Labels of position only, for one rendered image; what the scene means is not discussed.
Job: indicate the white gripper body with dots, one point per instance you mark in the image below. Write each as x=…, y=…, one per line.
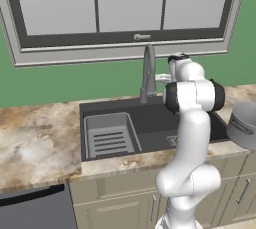
x=164, y=78

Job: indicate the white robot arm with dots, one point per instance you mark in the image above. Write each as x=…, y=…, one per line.
x=190, y=133

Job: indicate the dark grey sink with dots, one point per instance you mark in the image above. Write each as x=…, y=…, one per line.
x=150, y=119

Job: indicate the metal sink drain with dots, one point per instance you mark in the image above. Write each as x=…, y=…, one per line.
x=171, y=141

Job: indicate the grey slotted sink basket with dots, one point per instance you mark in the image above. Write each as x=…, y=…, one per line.
x=110, y=136

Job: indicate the grey metal pot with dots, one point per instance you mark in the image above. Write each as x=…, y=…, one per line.
x=244, y=126

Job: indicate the beige panel under sink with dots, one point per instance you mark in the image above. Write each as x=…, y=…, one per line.
x=113, y=184

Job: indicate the grey curved tap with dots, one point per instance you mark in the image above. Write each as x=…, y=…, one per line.
x=148, y=73

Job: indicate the grey window latch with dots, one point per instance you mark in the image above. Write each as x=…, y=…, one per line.
x=142, y=36

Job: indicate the grey framed window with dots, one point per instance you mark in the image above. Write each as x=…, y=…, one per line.
x=133, y=3

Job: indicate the beige drawer front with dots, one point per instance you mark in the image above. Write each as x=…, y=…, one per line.
x=233, y=166

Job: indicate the beige cupboard door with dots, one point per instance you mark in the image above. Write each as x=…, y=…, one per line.
x=246, y=206
x=213, y=211
x=113, y=214

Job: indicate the dark grey dishwasher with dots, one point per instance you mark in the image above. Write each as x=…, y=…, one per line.
x=33, y=209

